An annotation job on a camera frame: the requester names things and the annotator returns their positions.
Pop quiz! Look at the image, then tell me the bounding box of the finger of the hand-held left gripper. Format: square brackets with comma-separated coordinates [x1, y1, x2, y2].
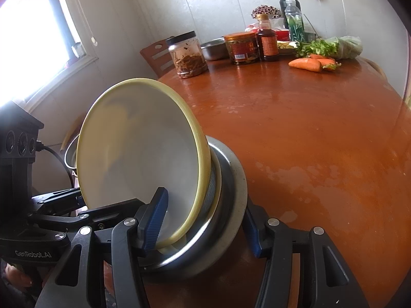
[30, 198, 146, 236]
[30, 187, 87, 214]

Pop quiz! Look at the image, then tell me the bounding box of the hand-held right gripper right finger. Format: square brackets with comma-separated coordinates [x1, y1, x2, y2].
[243, 199, 370, 308]

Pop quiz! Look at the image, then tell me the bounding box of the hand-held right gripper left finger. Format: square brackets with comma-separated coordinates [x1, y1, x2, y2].
[35, 187, 169, 308]

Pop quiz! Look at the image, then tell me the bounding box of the shiny steel bowl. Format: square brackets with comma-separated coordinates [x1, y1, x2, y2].
[141, 135, 248, 278]

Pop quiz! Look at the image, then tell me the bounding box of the round steel pan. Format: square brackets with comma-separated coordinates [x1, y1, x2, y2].
[64, 135, 79, 178]

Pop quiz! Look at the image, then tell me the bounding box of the banded steel bowl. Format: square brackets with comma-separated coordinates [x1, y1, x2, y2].
[156, 163, 223, 265]

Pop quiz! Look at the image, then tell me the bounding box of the yellow enamel bowl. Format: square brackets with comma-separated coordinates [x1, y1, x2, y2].
[76, 78, 211, 249]

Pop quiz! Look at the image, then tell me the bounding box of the person's left hand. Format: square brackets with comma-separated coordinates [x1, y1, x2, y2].
[5, 265, 34, 291]

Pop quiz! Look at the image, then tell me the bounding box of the window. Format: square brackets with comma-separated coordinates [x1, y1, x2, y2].
[0, 0, 98, 110]

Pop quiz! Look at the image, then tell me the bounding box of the wooden slat-back chair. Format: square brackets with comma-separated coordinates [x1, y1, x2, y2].
[140, 37, 175, 78]

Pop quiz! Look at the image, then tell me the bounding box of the black-lid pickle jar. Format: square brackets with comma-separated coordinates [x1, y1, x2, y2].
[166, 31, 209, 79]

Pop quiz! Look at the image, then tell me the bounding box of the orange carrot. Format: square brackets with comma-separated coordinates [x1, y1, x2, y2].
[308, 54, 341, 71]
[288, 58, 322, 73]

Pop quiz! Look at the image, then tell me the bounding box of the red-label jar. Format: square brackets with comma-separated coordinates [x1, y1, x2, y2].
[224, 32, 260, 65]

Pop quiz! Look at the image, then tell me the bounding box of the small steel basin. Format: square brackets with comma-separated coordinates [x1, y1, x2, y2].
[201, 37, 229, 61]

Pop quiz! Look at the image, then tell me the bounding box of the small dish of food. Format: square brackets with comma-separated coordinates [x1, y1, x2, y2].
[277, 40, 301, 54]

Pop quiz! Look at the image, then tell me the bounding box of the dark sauce bottle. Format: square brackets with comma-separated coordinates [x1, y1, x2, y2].
[256, 14, 280, 62]

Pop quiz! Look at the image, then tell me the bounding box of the red and white package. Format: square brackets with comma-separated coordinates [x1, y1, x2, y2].
[246, 19, 291, 41]

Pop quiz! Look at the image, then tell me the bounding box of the bag of leafy greens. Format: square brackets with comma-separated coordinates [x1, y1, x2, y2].
[295, 36, 364, 60]

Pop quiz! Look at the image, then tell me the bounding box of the rattan chair back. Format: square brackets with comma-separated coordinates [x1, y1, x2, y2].
[363, 57, 388, 81]

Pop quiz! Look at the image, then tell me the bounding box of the clear plastic bottle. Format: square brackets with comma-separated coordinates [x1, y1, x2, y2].
[284, 0, 304, 42]

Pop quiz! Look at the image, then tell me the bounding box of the dried flower bunch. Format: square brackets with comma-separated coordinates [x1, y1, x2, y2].
[251, 5, 281, 20]

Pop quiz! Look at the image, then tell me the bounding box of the black thermos bottle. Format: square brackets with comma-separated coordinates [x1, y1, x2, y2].
[279, 0, 301, 20]

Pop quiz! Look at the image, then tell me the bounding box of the black cable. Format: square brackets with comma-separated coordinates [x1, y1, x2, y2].
[35, 141, 77, 187]

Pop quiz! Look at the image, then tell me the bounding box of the blind pull cord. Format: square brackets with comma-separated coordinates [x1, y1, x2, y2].
[75, 0, 97, 47]

